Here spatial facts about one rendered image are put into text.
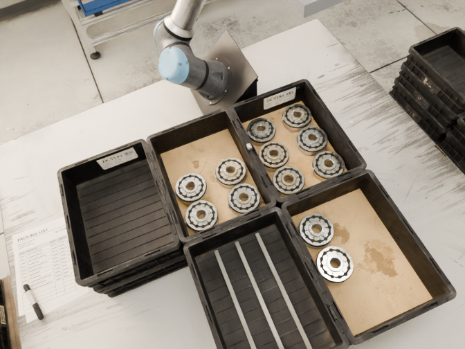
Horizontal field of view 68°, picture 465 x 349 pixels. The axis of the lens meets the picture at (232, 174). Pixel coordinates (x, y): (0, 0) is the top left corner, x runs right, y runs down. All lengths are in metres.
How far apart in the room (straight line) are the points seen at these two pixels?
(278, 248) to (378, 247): 0.29
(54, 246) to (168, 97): 0.75
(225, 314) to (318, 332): 0.25
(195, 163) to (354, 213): 0.55
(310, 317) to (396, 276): 0.27
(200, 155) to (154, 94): 0.49
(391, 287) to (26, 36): 3.23
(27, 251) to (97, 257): 0.35
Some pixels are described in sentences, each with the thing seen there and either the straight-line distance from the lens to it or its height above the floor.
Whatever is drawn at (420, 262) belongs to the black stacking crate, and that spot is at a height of 0.89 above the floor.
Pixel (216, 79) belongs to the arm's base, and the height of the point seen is 0.90.
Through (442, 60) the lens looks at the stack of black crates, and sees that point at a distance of 2.17.
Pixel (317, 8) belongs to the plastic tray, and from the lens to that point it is 1.37.
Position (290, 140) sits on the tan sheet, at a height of 0.83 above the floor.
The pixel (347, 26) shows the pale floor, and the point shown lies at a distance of 3.02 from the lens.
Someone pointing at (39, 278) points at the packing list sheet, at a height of 0.70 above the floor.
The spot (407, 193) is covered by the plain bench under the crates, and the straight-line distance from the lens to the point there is 1.39.
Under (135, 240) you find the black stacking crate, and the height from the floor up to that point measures 0.83.
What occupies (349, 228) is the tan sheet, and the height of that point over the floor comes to 0.83.
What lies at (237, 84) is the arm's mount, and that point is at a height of 0.89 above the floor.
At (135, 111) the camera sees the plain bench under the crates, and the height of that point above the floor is 0.70.
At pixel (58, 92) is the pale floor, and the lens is 2.93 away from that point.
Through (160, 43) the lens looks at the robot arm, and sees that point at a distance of 1.38.
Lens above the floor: 1.86
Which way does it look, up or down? 61 degrees down
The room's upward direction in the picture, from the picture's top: 9 degrees counter-clockwise
